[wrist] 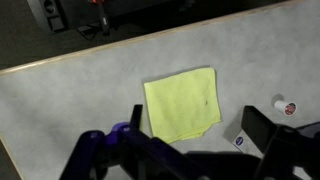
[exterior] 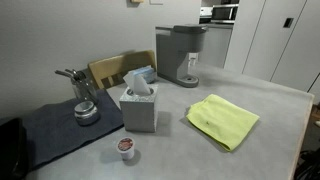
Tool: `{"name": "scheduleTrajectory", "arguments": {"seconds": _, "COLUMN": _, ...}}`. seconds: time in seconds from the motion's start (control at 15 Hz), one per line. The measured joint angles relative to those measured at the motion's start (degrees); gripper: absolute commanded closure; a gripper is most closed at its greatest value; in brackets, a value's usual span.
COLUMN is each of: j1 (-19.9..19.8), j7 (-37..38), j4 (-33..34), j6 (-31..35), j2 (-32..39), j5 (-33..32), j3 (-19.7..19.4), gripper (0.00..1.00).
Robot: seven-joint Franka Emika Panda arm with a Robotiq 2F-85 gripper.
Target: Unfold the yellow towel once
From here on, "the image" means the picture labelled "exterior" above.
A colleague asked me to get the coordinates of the yellow microfiber towel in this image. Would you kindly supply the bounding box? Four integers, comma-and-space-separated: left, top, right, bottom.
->
185, 93, 261, 153

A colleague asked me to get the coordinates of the blue and white packet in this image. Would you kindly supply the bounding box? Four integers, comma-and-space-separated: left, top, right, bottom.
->
128, 65, 158, 84

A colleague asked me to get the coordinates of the white tissue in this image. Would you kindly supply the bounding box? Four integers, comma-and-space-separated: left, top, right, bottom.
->
122, 69, 152, 97

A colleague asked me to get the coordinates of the grey tissue box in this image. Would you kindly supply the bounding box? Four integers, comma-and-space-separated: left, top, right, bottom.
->
119, 84, 159, 133

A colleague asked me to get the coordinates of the grey pod coffee maker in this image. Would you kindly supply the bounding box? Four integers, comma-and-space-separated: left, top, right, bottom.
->
155, 23, 208, 89

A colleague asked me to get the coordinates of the wooden chair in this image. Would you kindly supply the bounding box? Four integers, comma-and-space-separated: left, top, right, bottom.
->
87, 49, 158, 90

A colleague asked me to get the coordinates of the coffee pod cup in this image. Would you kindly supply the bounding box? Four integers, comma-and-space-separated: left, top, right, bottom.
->
116, 137, 136, 161

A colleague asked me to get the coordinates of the glass jar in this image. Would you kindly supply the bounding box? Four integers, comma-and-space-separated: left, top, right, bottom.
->
70, 74, 99, 105

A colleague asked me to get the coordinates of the round metal tin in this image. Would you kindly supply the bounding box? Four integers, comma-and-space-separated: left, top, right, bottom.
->
73, 100, 101, 127

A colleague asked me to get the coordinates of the white kitchen appliance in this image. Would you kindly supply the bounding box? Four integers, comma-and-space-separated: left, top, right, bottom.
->
199, 6, 214, 20

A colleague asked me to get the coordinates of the metal utensil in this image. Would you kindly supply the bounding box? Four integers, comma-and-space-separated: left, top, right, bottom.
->
64, 68, 86, 81
54, 69, 78, 81

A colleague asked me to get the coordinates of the silver microwave oven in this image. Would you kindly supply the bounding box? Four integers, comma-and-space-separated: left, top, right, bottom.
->
210, 3, 240, 25

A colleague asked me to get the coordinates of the dark blue cloth mat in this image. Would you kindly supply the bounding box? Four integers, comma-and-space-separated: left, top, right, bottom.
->
21, 88, 125, 169

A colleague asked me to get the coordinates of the white cabinet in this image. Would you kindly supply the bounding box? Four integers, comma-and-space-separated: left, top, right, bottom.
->
223, 0, 320, 94

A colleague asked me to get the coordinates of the black bin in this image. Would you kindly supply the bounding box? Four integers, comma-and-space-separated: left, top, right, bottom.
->
0, 117, 29, 180

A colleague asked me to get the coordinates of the black bag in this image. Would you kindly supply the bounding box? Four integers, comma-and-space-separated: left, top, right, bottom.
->
294, 149, 320, 180

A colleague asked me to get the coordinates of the black cabinet handle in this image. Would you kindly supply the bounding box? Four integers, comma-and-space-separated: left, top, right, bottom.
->
283, 17, 295, 29

